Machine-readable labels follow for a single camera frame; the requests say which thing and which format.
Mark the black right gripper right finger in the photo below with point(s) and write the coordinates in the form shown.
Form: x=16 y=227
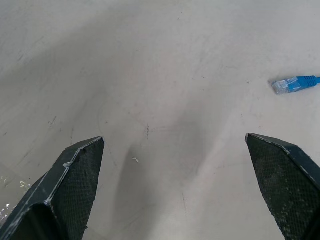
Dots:
x=287 y=185

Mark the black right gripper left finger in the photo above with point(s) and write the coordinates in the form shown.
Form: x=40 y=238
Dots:
x=67 y=190

